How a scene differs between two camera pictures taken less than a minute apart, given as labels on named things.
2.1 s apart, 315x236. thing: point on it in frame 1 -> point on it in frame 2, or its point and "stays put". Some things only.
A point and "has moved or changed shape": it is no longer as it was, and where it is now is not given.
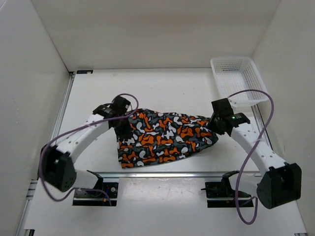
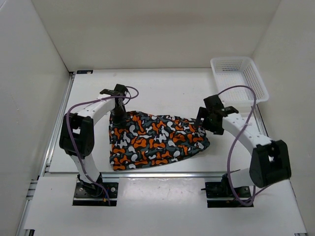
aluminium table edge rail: (100, 175) stays put
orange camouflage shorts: (158, 136) has moved or changed shape
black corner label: (84, 72) stays put
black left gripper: (124, 134) -> (121, 121)
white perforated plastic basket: (233, 74) stays put
